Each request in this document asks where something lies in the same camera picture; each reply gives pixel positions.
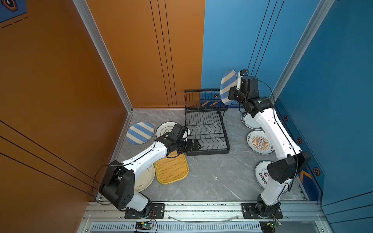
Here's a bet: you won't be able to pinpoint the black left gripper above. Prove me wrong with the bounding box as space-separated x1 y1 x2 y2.
175 138 202 154

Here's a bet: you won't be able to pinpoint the green circuit board left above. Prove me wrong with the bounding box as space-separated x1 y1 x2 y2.
134 222 155 233

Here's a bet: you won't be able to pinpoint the black wire dish rack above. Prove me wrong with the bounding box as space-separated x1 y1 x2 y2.
184 89 230 156

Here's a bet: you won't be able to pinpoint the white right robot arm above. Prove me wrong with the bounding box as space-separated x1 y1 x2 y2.
220 70 310 207

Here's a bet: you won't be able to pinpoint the orange sunburst plate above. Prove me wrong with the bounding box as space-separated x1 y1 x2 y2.
246 130 275 154

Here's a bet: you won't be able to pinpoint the aluminium corner post left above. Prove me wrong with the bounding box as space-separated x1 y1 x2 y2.
73 0 133 114

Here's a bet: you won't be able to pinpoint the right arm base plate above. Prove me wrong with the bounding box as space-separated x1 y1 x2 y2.
241 202 283 219

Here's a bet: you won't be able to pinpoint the yellow woven tray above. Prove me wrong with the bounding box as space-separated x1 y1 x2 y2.
154 151 189 185

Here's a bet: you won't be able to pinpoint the aluminium corner post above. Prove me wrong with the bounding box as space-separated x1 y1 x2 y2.
272 0 335 103
73 0 133 114

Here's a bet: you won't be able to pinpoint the circuit board right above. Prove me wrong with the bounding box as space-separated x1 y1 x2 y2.
260 221 282 233

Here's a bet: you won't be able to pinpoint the white flower outline plate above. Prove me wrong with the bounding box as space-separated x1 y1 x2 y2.
156 121 177 137

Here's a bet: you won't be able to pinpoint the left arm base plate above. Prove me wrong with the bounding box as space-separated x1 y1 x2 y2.
124 203 165 219

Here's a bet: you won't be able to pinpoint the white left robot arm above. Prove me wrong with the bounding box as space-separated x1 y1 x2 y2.
98 124 202 216

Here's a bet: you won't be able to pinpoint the aluminium front rail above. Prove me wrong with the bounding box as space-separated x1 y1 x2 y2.
77 201 333 233

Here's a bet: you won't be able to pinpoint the aluminium corner post right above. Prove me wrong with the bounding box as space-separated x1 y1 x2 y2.
272 0 335 103

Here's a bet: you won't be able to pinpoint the blue striped plate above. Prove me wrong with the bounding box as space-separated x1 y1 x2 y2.
126 122 154 145
220 69 238 105

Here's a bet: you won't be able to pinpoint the white plate red characters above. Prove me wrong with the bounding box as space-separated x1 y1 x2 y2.
254 160 272 189

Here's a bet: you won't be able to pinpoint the cream floral plate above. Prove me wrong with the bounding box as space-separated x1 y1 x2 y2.
135 165 155 192

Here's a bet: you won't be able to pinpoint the green rimmed white plate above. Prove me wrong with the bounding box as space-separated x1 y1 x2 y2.
241 113 262 130

